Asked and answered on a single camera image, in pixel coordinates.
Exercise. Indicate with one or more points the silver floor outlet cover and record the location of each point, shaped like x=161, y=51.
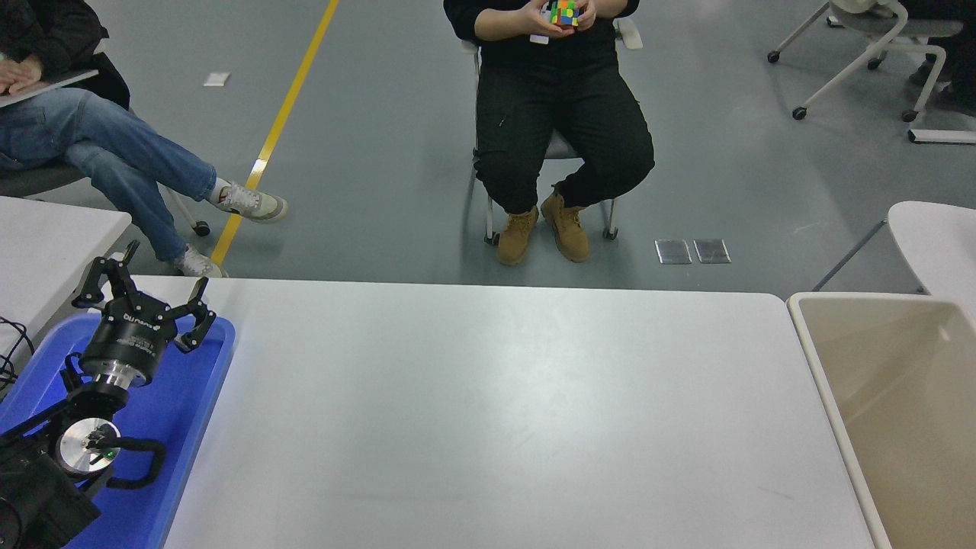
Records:
x=711, y=251
x=673, y=252

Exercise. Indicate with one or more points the white floor bar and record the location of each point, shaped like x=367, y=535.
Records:
x=945, y=136

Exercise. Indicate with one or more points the blue plastic tray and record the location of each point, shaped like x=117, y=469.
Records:
x=183, y=412

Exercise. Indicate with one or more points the multicoloured puzzle cube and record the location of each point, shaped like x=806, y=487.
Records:
x=564, y=13

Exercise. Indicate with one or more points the person's left hand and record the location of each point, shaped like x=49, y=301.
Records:
x=589, y=14
x=19, y=76

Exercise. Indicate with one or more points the large pale plastic bin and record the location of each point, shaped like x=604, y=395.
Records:
x=877, y=366

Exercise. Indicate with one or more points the person's right hand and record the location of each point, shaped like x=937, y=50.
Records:
x=535, y=21

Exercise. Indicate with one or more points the white rounded table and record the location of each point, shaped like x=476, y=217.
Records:
x=938, y=236

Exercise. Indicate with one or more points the person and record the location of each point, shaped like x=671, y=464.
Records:
x=953, y=84
x=564, y=114
x=114, y=145

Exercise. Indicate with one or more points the white side table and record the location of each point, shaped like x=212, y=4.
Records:
x=46, y=252

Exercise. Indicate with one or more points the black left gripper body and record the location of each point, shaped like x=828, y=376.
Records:
x=130, y=341

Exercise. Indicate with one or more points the silver laptop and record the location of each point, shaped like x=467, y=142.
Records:
x=69, y=82

